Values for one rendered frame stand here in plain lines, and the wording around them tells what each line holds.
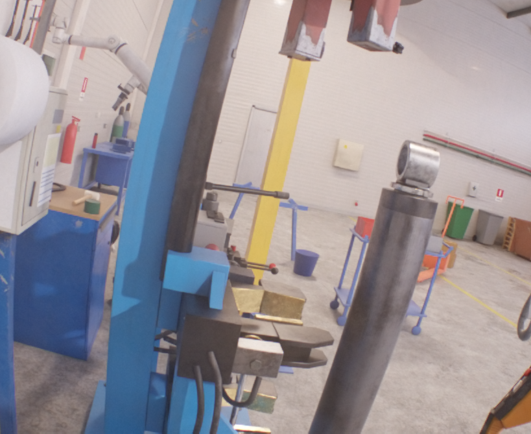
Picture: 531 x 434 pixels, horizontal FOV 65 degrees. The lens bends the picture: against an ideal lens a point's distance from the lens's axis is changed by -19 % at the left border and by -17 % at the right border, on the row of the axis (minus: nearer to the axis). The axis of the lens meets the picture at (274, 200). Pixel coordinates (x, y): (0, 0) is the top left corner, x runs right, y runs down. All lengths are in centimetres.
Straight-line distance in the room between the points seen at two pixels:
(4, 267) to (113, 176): 704
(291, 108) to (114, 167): 484
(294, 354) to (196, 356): 35
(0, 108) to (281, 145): 334
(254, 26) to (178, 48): 1111
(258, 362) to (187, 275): 31
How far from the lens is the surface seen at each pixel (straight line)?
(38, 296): 297
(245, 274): 191
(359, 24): 146
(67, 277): 287
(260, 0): 1276
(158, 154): 148
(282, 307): 187
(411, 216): 164
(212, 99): 136
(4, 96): 101
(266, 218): 418
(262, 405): 208
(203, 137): 136
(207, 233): 189
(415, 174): 167
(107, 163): 845
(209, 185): 167
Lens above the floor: 155
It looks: 7 degrees down
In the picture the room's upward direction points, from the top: 13 degrees clockwise
